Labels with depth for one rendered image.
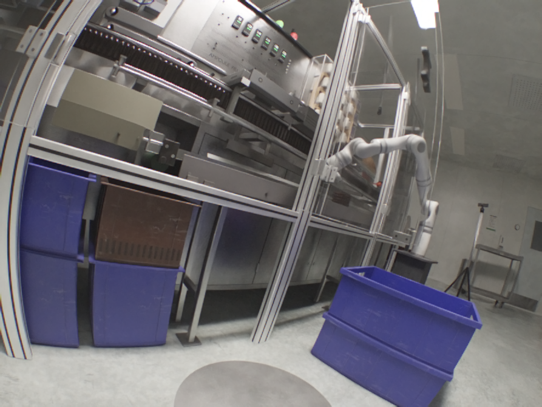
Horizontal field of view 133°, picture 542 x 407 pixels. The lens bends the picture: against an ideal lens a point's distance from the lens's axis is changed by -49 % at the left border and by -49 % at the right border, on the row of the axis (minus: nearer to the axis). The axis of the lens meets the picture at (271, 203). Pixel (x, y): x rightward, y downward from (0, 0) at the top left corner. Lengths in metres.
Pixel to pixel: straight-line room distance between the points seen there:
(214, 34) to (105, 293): 1.27
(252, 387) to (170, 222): 0.47
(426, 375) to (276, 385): 0.61
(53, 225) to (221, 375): 0.51
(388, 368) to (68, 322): 1.07
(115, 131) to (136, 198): 0.18
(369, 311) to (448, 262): 4.82
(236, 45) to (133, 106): 0.90
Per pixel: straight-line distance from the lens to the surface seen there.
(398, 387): 1.02
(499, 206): 5.90
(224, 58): 1.36
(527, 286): 6.04
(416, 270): 1.37
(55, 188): 0.63
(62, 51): 0.57
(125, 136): 0.62
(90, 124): 0.62
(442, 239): 5.71
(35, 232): 0.67
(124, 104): 0.64
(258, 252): 1.25
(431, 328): 0.91
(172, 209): 0.68
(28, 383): 0.78
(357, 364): 1.03
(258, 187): 0.80
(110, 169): 0.55
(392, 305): 0.92
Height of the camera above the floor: 0.61
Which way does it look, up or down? 1 degrees down
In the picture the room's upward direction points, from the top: 17 degrees clockwise
